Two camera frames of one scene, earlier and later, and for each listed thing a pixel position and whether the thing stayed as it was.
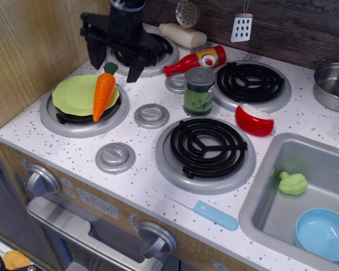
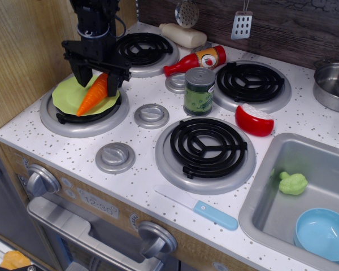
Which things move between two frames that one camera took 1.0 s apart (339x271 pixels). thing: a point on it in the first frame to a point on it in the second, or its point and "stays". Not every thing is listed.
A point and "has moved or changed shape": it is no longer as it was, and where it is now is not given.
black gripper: x=123 y=30 to x=101 y=54
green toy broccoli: x=294 y=184 stays
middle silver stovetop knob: x=151 y=116 stays
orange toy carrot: x=104 y=88 has moved or changed shape
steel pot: x=331 y=85 stays
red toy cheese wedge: x=252 y=120 stays
